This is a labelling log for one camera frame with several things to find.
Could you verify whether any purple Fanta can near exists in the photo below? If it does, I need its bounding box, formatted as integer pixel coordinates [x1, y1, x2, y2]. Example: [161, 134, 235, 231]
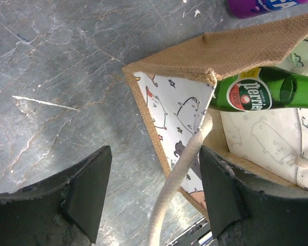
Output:
[226, 0, 308, 19]

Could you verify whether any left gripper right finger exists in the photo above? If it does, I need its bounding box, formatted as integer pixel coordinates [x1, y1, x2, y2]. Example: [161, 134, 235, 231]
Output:
[199, 146, 308, 245]

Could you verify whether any green bottle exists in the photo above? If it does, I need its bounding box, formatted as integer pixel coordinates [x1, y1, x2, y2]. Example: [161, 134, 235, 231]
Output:
[210, 67, 308, 112]

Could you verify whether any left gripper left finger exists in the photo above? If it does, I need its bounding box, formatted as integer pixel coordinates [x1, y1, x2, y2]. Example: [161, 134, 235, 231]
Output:
[0, 146, 112, 245]

